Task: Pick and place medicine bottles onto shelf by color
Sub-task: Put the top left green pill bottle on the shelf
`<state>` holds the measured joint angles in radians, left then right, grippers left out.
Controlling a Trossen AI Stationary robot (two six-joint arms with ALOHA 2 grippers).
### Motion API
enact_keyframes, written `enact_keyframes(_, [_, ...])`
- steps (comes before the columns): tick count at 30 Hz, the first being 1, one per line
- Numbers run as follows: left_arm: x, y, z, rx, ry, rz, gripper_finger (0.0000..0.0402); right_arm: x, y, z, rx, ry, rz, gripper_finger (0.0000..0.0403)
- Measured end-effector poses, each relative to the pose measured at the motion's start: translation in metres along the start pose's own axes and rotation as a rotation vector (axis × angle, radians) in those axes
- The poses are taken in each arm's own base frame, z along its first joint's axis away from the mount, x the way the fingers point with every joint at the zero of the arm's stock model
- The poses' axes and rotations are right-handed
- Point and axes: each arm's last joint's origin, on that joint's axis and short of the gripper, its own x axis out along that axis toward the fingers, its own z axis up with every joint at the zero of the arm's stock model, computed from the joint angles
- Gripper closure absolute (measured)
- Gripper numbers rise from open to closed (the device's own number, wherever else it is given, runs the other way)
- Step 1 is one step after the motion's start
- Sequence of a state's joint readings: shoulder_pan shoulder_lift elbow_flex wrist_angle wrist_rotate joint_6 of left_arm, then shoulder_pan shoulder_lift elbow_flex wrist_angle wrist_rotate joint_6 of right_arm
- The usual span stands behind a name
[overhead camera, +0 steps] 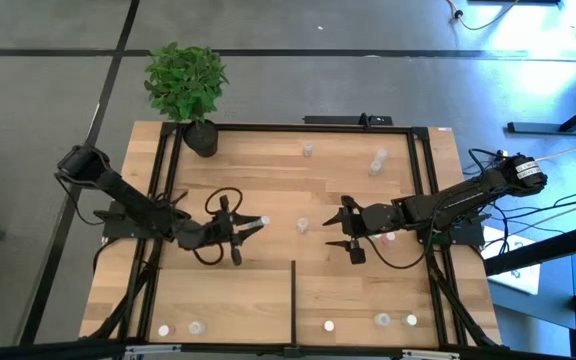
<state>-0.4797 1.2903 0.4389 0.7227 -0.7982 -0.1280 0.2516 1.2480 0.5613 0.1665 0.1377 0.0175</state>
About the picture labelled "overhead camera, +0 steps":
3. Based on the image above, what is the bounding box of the white floor cable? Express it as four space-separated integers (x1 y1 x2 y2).
540 141 576 162

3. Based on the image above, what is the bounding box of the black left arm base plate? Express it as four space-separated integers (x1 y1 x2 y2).
92 199 174 241

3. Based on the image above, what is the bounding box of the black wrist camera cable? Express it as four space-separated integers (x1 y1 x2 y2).
365 234 432 271
192 186 244 266

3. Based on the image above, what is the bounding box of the silver frame bracket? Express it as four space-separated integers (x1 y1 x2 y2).
124 343 183 357
401 348 463 360

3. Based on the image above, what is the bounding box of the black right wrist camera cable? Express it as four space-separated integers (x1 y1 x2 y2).
365 234 432 271

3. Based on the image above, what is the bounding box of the black left wrist camera cable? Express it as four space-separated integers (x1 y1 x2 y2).
192 186 244 266

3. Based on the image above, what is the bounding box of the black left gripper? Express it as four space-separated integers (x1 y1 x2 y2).
176 212 264 251

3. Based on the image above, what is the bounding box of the white paper box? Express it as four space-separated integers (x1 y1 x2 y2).
481 227 542 296

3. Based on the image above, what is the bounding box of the long black floor cable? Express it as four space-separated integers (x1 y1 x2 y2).
487 194 576 221

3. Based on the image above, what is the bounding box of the black flat bar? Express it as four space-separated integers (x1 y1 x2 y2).
302 113 395 127

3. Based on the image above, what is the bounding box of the black desk leg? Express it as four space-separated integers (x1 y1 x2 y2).
506 93 576 137

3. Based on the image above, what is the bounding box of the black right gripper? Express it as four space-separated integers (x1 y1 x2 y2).
322 195 404 250

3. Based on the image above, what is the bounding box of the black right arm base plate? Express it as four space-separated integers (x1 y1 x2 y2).
417 222 487 250

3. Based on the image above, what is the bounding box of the green artificial plant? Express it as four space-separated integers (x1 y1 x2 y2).
142 41 231 124

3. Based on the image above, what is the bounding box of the black plant pot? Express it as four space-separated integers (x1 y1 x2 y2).
182 118 220 159

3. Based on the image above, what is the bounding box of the black diagonal beam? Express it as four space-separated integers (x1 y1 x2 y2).
484 221 576 277

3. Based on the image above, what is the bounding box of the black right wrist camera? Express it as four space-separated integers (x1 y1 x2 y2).
348 239 368 266

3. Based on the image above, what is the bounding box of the beige floor cable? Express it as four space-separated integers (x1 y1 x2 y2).
445 0 522 32

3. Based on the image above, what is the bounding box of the black divider bar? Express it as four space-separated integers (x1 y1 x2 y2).
291 259 299 347

